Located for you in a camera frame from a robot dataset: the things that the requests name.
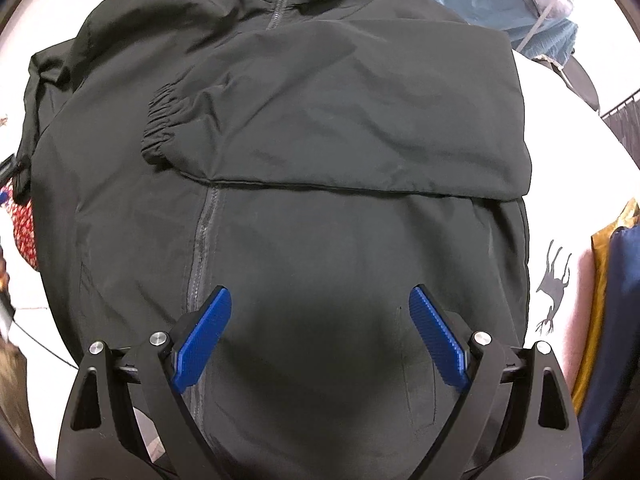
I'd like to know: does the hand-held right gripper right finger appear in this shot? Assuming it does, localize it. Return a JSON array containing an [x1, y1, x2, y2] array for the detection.
[[409, 285, 585, 480]]

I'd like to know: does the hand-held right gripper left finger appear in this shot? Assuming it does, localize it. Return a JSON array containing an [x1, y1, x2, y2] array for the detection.
[[55, 285, 234, 480]]

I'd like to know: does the black round stool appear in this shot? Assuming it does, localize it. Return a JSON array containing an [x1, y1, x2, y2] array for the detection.
[[562, 52, 601, 111]]

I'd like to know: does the black zip jacket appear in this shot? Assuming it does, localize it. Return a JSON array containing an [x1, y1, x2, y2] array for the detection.
[[15, 0, 533, 480]]

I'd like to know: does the pink polka dot bed sheet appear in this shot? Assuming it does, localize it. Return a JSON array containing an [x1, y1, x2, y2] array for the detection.
[[0, 0, 640, 480]]

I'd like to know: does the black wire cart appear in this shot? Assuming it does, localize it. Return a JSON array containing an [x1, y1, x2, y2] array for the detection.
[[600, 87, 640, 133]]

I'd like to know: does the red floral garment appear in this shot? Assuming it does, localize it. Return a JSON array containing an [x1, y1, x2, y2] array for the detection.
[[0, 185, 41, 273]]

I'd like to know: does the navy blue garment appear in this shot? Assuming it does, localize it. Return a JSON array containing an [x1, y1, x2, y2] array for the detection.
[[570, 197, 640, 461]]

